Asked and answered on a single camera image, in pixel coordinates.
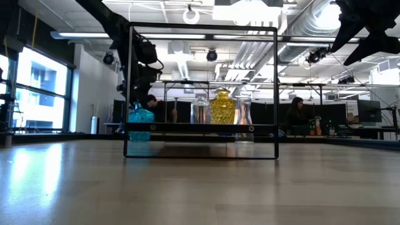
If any clear ribbed glass jar vase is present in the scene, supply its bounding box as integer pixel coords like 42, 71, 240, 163
190, 96, 211, 125

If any yellow hanging cable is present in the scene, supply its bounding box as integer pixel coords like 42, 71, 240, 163
31, 8, 40, 50

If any clear flared glass vase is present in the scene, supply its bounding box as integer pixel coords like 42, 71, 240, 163
236, 97, 254, 144

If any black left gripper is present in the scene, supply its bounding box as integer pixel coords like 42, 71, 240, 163
117, 64, 163, 107

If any white ceiling ring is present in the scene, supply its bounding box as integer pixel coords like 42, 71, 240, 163
182, 8, 201, 25

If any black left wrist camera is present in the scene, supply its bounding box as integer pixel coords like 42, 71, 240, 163
136, 36, 159, 66

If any black equipment stand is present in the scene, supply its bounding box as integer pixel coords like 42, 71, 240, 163
0, 93, 26, 148

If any wooden shelf black metal frame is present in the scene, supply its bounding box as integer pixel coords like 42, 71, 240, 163
123, 21, 280, 160

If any dark background desk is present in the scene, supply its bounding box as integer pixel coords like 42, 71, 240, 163
352, 126, 400, 141

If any black computer monitor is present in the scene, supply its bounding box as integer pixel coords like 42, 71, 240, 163
357, 99, 383, 123

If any white cylinder bin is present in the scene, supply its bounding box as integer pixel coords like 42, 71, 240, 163
90, 116, 100, 135

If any silver ventilation duct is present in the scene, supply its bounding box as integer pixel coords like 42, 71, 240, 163
276, 0, 348, 63

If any black ceiling spotlight cluster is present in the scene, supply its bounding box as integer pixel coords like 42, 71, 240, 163
305, 46, 333, 65

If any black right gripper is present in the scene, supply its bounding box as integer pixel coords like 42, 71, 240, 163
330, 0, 400, 66

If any large window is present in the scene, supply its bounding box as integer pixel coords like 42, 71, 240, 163
0, 46, 76, 134

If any black aluminium table frame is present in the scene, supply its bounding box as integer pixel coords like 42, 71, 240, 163
0, 131, 400, 153

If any tall blue embossed glass vase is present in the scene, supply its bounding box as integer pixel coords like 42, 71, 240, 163
127, 101, 156, 142

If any person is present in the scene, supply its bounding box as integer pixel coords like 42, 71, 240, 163
283, 96, 316, 136
145, 94, 179, 124

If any yellow hobnail glass vase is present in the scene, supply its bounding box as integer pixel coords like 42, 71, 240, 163
209, 88, 238, 125

